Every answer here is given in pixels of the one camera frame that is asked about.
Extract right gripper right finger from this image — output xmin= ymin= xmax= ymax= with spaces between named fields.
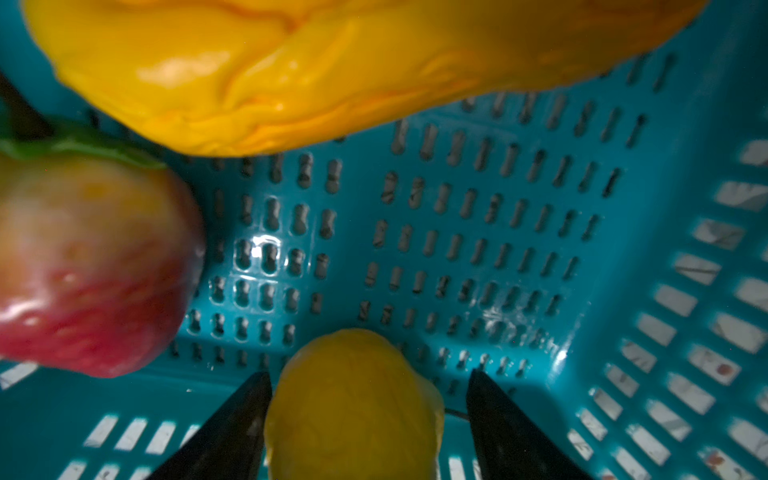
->
xmin=465 ymin=369 xmax=589 ymax=480

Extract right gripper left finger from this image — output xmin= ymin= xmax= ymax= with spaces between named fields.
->
xmin=149 ymin=372 xmax=272 ymax=480

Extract yellow lemon toy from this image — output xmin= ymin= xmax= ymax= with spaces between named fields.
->
xmin=264 ymin=328 xmax=445 ymax=479

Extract teal plastic basket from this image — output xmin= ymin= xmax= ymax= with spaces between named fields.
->
xmin=1 ymin=1 xmax=767 ymax=479

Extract orange carrot toy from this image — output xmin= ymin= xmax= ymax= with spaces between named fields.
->
xmin=20 ymin=0 xmax=704 ymax=157

